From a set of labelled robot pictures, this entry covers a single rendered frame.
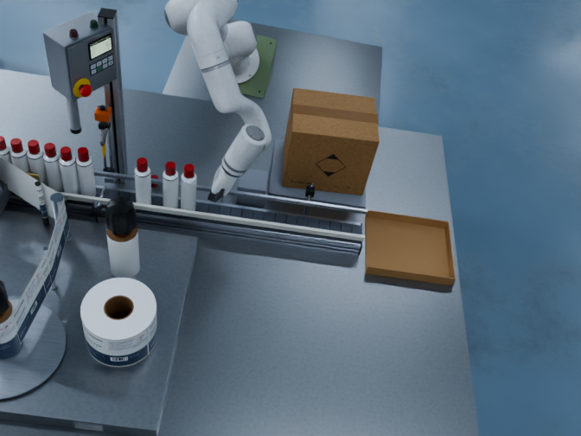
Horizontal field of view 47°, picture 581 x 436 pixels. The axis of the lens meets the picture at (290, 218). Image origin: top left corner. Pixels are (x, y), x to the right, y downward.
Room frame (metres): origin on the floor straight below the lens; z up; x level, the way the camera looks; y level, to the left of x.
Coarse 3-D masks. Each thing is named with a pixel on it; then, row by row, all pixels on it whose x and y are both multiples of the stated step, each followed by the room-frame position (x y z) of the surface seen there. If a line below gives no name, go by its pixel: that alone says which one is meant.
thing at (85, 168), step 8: (80, 152) 1.45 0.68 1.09; (80, 160) 1.44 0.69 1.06; (88, 160) 1.46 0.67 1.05; (80, 168) 1.43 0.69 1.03; (88, 168) 1.44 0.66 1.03; (80, 176) 1.44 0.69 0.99; (88, 176) 1.44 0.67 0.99; (80, 184) 1.44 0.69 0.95; (88, 184) 1.44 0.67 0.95; (80, 192) 1.44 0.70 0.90; (88, 192) 1.44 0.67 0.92; (96, 192) 1.47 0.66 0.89
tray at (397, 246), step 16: (368, 224) 1.62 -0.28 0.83; (384, 224) 1.64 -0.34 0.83; (400, 224) 1.66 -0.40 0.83; (416, 224) 1.67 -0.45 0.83; (432, 224) 1.68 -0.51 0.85; (448, 224) 1.67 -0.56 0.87; (368, 240) 1.55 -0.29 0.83; (384, 240) 1.56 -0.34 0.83; (400, 240) 1.58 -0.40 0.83; (416, 240) 1.59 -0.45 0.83; (432, 240) 1.61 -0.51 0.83; (448, 240) 1.61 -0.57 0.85; (368, 256) 1.48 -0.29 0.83; (384, 256) 1.49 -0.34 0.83; (400, 256) 1.51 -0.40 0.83; (416, 256) 1.52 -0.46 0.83; (432, 256) 1.54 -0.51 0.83; (448, 256) 1.55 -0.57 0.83; (368, 272) 1.40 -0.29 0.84; (384, 272) 1.41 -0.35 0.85; (400, 272) 1.41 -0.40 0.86; (416, 272) 1.42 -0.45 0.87; (432, 272) 1.46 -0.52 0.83; (448, 272) 1.48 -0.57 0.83
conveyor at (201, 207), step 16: (112, 192) 1.49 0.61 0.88; (128, 192) 1.51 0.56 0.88; (208, 208) 1.50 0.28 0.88; (224, 208) 1.52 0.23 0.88; (240, 208) 1.53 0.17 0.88; (224, 224) 1.45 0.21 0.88; (240, 224) 1.46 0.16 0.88; (304, 224) 1.52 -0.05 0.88; (320, 224) 1.54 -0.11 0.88; (336, 224) 1.55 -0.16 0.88; (352, 224) 1.57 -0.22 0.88; (352, 240) 1.49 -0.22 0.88
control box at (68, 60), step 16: (80, 16) 1.60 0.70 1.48; (96, 16) 1.61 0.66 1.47; (48, 32) 1.50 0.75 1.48; (64, 32) 1.51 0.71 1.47; (80, 32) 1.53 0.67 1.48; (96, 32) 1.54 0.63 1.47; (112, 32) 1.58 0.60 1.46; (48, 48) 1.48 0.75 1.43; (64, 48) 1.45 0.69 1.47; (80, 48) 1.48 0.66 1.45; (112, 48) 1.58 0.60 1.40; (48, 64) 1.49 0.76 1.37; (64, 64) 1.45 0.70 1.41; (80, 64) 1.48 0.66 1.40; (64, 80) 1.46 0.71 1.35; (80, 80) 1.47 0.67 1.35; (96, 80) 1.52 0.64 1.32; (112, 80) 1.57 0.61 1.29; (80, 96) 1.47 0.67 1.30
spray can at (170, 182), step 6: (168, 162) 1.48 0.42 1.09; (168, 168) 1.46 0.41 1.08; (174, 168) 1.47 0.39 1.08; (168, 174) 1.46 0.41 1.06; (174, 174) 1.47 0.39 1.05; (168, 180) 1.45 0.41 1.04; (174, 180) 1.46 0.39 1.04; (168, 186) 1.45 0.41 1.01; (174, 186) 1.46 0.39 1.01; (168, 192) 1.45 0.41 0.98; (174, 192) 1.46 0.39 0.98; (168, 198) 1.45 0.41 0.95; (174, 198) 1.46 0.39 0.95; (168, 204) 1.45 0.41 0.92; (174, 204) 1.46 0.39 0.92
